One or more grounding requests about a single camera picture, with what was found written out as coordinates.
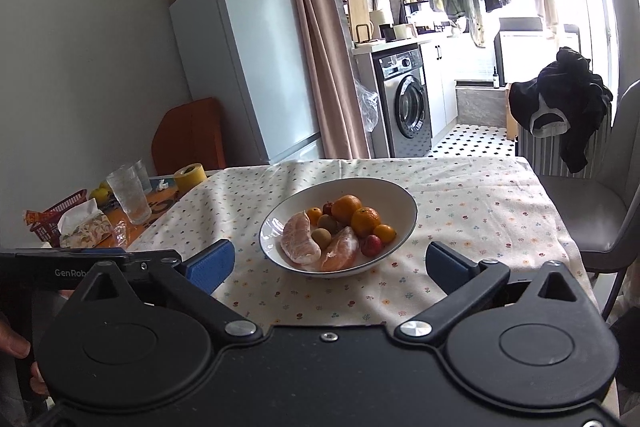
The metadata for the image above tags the small kumquat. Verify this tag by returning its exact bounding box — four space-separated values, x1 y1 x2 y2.
372 225 397 245
305 207 322 227

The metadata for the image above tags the tan longan fruit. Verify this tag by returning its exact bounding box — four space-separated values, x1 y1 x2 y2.
311 228 333 251

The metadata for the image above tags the person's left hand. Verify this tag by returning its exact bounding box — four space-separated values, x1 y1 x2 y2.
0 320 49 397

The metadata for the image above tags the red snack bag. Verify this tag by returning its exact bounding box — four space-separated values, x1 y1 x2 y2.
23 188 87 247

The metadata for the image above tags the tissue pack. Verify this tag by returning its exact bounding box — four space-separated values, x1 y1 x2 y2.
58 198 113 248

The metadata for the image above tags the orange table mat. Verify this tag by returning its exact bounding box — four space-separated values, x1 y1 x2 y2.
98 176 179 249

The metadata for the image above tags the yellow lemon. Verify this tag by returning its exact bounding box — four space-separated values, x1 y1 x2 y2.
90 181 113 207

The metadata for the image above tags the clear drinking glass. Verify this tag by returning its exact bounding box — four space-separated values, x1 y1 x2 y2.
106 166 152 225

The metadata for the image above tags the floral white tablecloth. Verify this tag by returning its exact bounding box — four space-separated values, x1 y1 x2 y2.
132 158 588 327

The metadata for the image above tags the yellow tape roll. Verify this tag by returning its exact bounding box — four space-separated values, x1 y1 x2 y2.
174 162 207 196

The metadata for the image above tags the striped grey chair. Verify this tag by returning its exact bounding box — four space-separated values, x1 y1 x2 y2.
516 109 613 179

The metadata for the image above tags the white bowl with blue rim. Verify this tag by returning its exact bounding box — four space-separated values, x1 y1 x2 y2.
259 178 418 279

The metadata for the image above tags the large orange front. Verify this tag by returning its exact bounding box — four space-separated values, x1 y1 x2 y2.
349 207 382 239

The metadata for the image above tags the large orange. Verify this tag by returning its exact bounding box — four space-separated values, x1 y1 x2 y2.
349 207 382 239
331 194 362 225

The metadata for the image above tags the cardboard box on floor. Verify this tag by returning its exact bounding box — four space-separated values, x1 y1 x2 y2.
506 83 518 141

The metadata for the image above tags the dark red small fruit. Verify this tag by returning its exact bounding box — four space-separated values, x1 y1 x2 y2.
322 202 333 216

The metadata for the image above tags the large orange back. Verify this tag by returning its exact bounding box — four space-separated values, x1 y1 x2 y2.
331 194 362 225

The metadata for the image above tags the black clothes pile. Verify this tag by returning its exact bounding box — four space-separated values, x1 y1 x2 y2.
510 46 613 173

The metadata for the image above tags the grey washing machine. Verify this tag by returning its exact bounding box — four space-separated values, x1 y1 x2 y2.
372 44 432 158

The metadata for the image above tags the pink beige curtain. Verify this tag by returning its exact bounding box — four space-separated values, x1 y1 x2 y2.
295 0 370 159

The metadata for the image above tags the white refrigerator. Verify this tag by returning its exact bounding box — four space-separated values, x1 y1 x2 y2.
169 0 323 166

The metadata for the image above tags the wooden cutting board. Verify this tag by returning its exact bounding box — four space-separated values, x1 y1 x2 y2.
347 0 373 43

